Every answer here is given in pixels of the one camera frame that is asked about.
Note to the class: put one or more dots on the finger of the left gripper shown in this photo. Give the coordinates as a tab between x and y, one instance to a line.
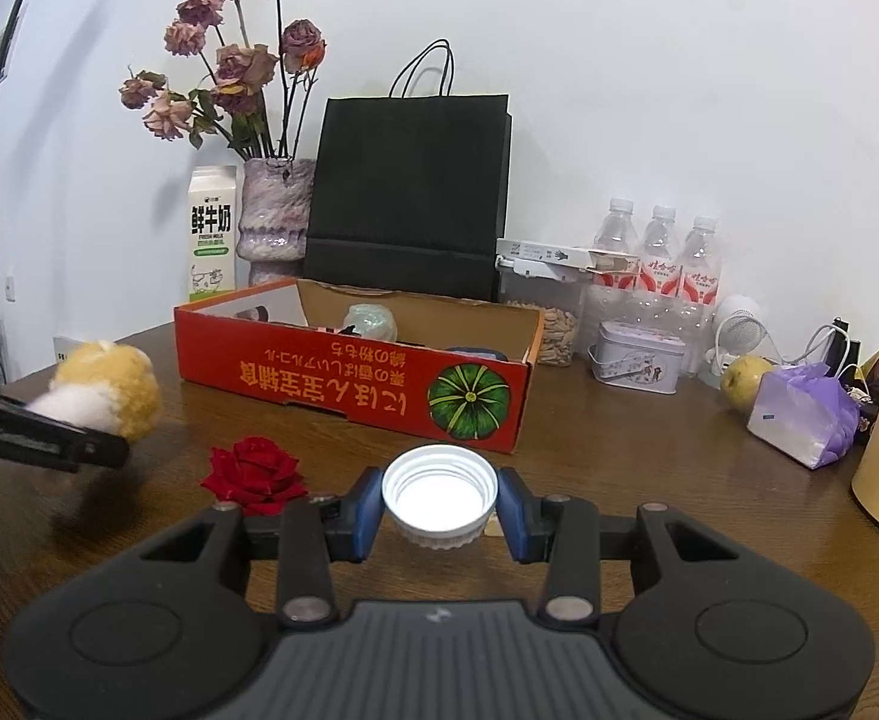
42	442

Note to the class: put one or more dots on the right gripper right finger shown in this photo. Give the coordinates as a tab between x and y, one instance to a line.
562	532

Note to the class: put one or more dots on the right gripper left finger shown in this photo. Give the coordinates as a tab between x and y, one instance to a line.
314	534

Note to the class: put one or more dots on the red artificial rose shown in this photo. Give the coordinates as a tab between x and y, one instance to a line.
257	474

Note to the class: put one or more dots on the sheep plush toy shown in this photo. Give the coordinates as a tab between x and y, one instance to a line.
105	386

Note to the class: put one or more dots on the white bottle cap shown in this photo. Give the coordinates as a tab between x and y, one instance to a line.
440	495

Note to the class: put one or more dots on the navy zipper case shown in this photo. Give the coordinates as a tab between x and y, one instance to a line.
477	352

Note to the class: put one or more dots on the iridescent plastic wrap ball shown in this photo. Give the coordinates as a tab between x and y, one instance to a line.
368	320

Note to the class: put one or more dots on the lavender tin box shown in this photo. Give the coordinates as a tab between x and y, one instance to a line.
637	358

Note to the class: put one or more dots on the red pumpkin cardboard box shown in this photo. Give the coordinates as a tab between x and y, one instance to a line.
281	342

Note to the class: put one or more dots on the clear jar with seeds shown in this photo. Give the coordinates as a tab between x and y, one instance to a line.
557	291

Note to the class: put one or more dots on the yellow green apple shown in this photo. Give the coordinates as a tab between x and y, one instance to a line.
741	381

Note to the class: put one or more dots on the left water bottle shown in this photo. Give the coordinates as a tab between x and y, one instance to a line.
617	241

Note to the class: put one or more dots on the water bottle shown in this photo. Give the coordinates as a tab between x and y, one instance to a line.
617	241
659	275
700	270

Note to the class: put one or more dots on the middle water bottle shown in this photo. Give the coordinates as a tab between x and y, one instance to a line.
659	275

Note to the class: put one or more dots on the purple tissue pack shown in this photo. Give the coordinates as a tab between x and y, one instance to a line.
806	414

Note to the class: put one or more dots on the flat white carton box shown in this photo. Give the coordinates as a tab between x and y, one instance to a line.
597	261

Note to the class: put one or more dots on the small white round device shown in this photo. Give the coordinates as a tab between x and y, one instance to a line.
738	330

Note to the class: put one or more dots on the right water bottle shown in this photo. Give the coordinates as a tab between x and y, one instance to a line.
700	270

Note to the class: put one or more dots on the white green milk carton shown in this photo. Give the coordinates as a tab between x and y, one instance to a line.
212	216

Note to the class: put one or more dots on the black charger adapter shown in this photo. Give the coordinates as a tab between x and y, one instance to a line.
842	356

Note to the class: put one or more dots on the black paper bag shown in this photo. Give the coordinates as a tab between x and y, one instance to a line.
411	190

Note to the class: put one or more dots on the dried rose bouquet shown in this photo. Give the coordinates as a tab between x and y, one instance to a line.
260	70

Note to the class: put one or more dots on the white wall socket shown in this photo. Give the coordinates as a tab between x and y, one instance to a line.
68	348

